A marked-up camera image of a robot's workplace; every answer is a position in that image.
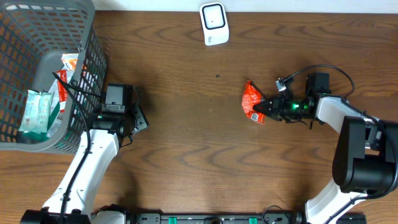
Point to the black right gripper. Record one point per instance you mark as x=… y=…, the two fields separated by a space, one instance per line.
x=277 y=107

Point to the light green wipes pack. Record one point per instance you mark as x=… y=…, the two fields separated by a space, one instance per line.
x=37 y=112

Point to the orange and white snack packet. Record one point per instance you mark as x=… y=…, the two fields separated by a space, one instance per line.
x=70 y=61

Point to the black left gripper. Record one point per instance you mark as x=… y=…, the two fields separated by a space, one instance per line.
x=140 y=122

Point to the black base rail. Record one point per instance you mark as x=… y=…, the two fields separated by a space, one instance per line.
x=271 y=218

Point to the white barcode scanner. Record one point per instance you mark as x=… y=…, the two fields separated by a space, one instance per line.
x=214 y=23

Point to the grey plastic mesh basket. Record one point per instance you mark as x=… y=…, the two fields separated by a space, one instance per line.
x=34 y=36

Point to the red and white snack packet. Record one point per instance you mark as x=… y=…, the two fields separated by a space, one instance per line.
x=62 y=93

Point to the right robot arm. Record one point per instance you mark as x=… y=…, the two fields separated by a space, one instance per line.
x=365 y=161

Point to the red snack bag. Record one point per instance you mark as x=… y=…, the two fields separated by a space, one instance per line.
x=252 y=96

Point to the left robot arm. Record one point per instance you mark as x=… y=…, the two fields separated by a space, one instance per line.
x=73 y=200

